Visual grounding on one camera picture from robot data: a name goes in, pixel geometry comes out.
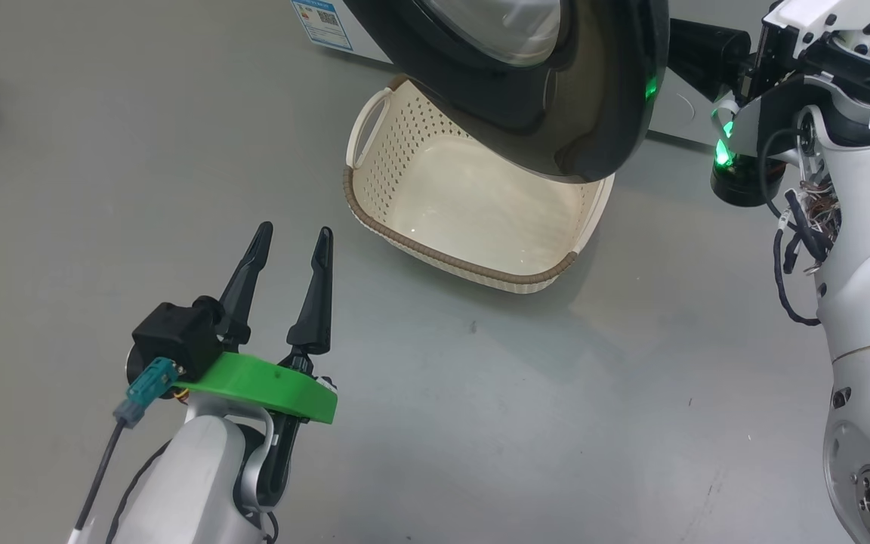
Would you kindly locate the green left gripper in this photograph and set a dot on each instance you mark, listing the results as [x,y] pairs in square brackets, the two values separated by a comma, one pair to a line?
[261,385]

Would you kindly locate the cream perforated laundry basket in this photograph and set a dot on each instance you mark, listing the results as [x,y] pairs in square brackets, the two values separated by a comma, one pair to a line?
[465,211]

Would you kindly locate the blue energy label sticker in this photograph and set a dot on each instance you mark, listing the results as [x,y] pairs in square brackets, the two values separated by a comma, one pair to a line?
[323,23]

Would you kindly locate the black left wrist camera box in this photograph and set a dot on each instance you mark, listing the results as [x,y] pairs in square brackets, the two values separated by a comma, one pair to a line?
[178,336]

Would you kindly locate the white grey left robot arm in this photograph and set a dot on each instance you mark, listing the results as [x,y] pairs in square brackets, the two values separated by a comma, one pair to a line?
[193,483]

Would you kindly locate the white front-load washing machine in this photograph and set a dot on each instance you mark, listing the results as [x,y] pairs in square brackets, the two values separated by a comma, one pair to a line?
[374,38]

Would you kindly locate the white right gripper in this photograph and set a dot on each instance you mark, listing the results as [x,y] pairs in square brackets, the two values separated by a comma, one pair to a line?
[820,19]

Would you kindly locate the round white filter cover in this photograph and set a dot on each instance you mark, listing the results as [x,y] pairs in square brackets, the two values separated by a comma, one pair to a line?
[688,113]

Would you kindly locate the black round glass washer door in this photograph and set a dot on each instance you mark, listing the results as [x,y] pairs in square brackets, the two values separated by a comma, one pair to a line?
[601,128]

